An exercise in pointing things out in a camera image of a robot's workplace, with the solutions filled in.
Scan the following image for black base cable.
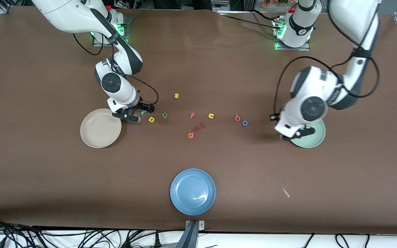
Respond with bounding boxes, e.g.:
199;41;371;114
250;9;283;22
218;13;279;28

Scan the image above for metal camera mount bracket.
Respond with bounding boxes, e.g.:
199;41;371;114
176;220;206;248

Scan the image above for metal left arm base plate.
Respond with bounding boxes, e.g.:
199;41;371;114
273;17;311;52

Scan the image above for grey base cable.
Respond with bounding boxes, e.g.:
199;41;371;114
124;9;143;27

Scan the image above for grey box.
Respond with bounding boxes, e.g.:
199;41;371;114
212;0;244;13

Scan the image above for beige brown plate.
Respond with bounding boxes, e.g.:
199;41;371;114
80;108;122;148

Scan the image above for green plate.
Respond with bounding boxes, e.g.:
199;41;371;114
290;119;326;148

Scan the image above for orange decoration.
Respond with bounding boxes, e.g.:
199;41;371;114
263;0;289;8

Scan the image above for tangled black cables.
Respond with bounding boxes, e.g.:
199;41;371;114
0;214;185;248

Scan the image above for looped black cable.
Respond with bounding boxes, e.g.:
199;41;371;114
334;234;349;248

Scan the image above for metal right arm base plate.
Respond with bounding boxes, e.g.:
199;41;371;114
92;14;130;47

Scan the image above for brown table cover mat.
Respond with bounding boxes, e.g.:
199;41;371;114
0;5;397;235

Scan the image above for blue plate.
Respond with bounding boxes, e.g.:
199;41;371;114
170;168;216;216

